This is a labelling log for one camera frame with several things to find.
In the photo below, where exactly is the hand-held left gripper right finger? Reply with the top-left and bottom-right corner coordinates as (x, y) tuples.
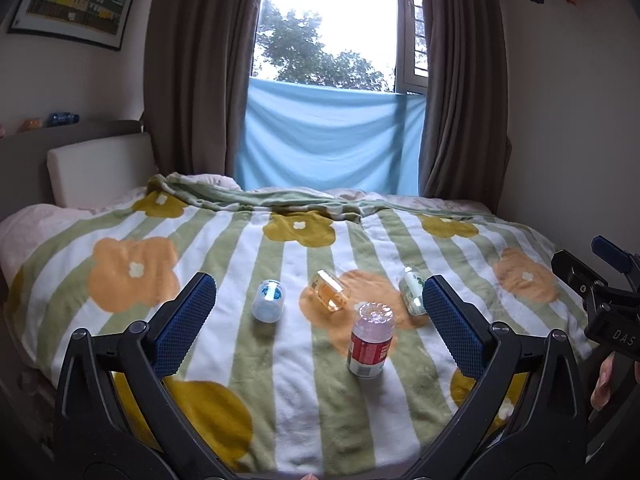
(405, 275), (586, 480)

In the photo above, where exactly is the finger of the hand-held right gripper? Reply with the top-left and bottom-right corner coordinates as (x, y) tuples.
(551, 251), (610, 307)
(591, 235), (640, 277)

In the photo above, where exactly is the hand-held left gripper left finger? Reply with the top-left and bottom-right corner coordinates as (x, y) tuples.
(54, 272), (236, 480)

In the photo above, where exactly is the clear orange plastic cup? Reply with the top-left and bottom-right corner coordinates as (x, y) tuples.
(307, 269), (349, 312)

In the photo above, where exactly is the white cup with green label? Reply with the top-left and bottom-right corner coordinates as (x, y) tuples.
(398, 266), (430, 317)

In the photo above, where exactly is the clear cup with red label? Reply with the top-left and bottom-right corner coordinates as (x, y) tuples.
(347, 301), (396, 378)

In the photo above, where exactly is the white cup with blue label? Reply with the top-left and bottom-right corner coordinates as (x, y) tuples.
(251, 280), (286, 322)

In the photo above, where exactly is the person's right hand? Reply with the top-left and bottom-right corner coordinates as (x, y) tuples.
(590, 352), (624, 411)

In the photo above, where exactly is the striped floral blanket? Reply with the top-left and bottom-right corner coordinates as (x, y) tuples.
(5, 172), (596, 476)

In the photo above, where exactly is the pink pillow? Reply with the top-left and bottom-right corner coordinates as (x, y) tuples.
(0, 204), (96, 286)

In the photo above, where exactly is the white headboard cushion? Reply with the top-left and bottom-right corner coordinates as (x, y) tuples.
(46, 132), (161, 209)

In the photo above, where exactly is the brown curtain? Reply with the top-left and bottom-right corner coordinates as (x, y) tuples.
(419, 0), (513, 216)
(144, 0), (271, 191)

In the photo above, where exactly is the light blue cloth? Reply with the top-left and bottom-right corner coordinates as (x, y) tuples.
(235, 77), (428, 196)

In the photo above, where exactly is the grey headboard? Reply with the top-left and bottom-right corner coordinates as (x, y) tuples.
(0, 119), (151, 223)

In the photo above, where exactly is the green tree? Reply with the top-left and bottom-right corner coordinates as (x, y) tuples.
(252, 0), (396, 93)

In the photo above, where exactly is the framed building picture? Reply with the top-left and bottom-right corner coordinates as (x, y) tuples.
(7, 0), (143, 52)

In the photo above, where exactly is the open window frame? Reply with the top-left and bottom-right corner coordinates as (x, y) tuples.
(394, 0), (431, 96)

